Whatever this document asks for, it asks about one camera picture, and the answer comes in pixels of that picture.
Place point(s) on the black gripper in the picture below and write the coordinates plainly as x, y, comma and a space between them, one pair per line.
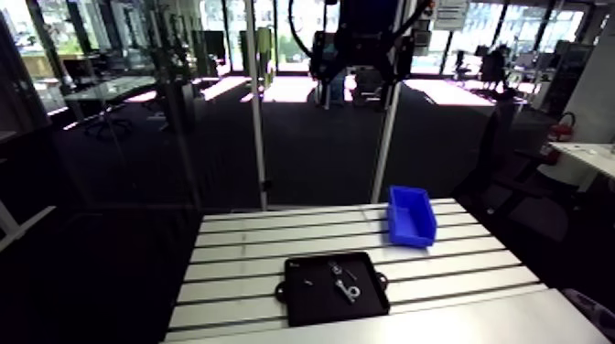
367, 45

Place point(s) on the steel socket head bolt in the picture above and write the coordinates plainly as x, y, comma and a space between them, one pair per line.
335, 267

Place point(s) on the blue bin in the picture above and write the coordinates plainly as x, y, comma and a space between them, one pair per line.
412, 225

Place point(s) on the black tray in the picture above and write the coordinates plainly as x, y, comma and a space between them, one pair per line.
326, 307

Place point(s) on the red fire extinguisher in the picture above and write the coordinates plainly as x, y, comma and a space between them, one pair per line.
561, 130

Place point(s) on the thin steel screw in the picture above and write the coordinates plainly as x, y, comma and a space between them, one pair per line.
350, 275

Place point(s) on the white desk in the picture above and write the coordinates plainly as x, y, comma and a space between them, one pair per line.
583, 156

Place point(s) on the small steel screw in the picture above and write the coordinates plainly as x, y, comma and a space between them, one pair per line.
308, 282

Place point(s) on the glass top table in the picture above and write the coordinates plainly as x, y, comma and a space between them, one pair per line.
108, 89

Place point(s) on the pale metal post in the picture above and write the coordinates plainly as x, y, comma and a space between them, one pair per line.
257, 120
384, 144

